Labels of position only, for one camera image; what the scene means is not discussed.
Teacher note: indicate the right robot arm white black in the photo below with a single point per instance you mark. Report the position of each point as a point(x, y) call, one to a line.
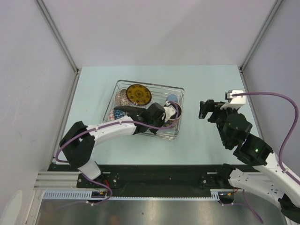
point(284, 189)

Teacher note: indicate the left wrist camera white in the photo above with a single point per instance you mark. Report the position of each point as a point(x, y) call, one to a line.
point(170, 111)

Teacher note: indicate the left aluminium frame post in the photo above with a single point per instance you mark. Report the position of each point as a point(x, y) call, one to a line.
point(56, 33)

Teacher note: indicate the red black mug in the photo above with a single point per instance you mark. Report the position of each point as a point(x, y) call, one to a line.
point(173, 121)

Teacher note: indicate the aluminium front rail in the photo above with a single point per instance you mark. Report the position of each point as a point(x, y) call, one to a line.
point(56, 181)

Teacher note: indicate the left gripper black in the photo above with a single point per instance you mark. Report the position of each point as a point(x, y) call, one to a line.
point(162, 120)

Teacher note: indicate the light blue cup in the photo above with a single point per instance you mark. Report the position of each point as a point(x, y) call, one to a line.
point(172, 97)

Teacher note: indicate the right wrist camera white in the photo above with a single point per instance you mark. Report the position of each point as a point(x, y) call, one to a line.
point(235, 99)

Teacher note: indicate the blue patterned bowl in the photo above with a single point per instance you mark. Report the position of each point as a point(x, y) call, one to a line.
point(115, 114)

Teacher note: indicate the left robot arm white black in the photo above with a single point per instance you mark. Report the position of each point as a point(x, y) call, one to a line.
point(77, 145)

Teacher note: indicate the red brown patterned bowl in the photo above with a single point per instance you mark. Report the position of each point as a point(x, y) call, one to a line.
point(121, 98)

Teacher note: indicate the black floral square plate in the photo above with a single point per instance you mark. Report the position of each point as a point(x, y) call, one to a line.
point(130, 109)

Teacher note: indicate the right aluminium frame post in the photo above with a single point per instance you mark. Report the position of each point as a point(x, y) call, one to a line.
point(262, 32)

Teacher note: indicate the yellow round plate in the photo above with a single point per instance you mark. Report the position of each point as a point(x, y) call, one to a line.
point(138, 94)

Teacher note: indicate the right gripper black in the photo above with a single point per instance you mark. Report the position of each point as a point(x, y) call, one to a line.
point(210, 106)

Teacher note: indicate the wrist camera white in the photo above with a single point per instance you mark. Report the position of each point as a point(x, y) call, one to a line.
point(235, 99)
point(170, 111)

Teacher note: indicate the aluminium frame post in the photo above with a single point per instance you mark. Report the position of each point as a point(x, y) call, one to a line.
point(56, 33)
point(262, 32)

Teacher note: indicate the wire metal dish rack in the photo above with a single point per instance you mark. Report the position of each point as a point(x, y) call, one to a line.
point(159, 95)

